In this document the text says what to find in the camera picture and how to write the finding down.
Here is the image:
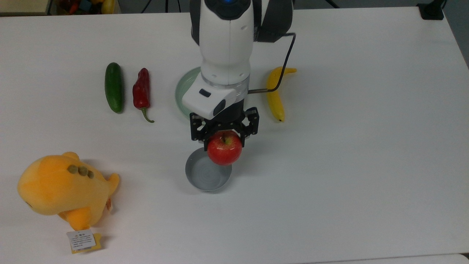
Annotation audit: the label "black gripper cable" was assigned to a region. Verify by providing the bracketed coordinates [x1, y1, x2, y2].
[248, 33, 297, 94]

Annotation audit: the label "red apple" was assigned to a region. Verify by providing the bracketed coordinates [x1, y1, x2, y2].
[207, 131, 243, 166]

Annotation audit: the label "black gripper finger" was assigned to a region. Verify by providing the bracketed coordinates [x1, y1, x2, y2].
[189, 113, 217, 151]
[237, 107, 260, 148]

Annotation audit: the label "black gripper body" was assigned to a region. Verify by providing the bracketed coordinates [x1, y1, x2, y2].
[206, 98, 247, 134]

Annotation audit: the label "yellow plush toy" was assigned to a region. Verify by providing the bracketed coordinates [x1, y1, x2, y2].
[17, 151, 121, 254]

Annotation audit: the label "green cucumber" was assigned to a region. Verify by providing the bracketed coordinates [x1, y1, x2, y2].
[104, 62, 124, 114]

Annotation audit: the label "pale green plate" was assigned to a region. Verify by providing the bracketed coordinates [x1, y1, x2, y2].
[174, 66, 202, 122]

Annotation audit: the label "box of colourful toys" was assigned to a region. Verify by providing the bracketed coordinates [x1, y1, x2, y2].
[51, 0, 118, 15]

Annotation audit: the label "grey bowl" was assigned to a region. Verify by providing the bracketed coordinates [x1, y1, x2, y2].
[185, 147, 233, 192]

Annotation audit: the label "black table clamp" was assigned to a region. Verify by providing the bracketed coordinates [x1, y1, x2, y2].
[417, 0, 446, 21]

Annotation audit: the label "yellow banana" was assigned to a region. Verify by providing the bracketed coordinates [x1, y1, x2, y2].
[266, 66, 298, 123]

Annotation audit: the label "red chili pepper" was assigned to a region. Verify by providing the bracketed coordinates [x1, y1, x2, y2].
[132, 67, 155, 124]

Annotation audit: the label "black tripod legs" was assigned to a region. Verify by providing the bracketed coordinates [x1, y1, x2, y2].
[140, 0, 184, 14]

